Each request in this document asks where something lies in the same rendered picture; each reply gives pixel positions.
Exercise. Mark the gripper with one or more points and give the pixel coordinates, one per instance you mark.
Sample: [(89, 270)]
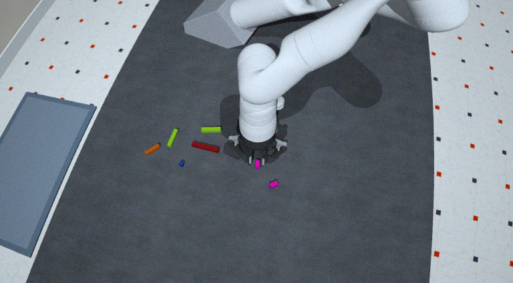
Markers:
[(277, 147)]

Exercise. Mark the red rod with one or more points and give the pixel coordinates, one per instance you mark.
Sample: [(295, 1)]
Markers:
[(205, 147)]

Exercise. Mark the lime green rod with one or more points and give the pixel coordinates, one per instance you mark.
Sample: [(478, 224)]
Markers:
[(210, 129), (172, 138)]

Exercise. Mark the orange rod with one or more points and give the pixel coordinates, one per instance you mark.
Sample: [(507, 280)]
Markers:
[(152, 149)]

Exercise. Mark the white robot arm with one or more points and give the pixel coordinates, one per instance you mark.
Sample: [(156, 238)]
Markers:
[(263, 77)]

